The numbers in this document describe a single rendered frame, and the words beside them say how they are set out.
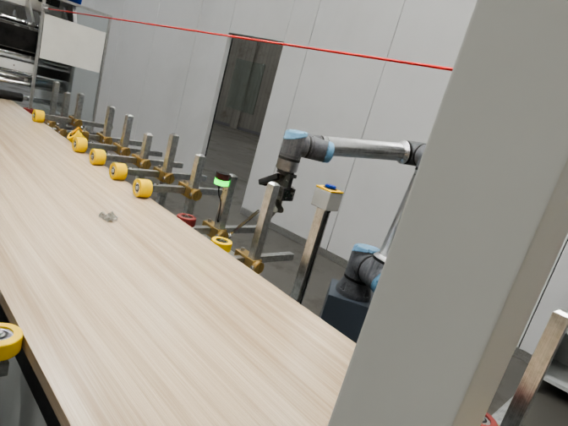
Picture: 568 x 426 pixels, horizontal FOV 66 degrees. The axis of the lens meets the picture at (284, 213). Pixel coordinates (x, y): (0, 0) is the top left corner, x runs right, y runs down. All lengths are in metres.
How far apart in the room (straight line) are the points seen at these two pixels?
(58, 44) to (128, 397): 3.50
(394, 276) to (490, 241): 0.04
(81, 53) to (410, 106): 2.92
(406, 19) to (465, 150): 4.49
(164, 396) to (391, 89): 3.99
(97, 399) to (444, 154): 0.75
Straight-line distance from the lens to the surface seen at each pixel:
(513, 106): 0.18
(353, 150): 2.00
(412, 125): 4.36
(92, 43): 4.17
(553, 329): 1.19
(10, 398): 1.16
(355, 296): 2.29
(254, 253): 1.70
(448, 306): 0.18
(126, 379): 0.89
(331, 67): 4.94
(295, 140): 1.74
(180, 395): 0.88
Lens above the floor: 1.44
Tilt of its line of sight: 14 degrees down
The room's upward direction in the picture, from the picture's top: 16 degrees clockwise
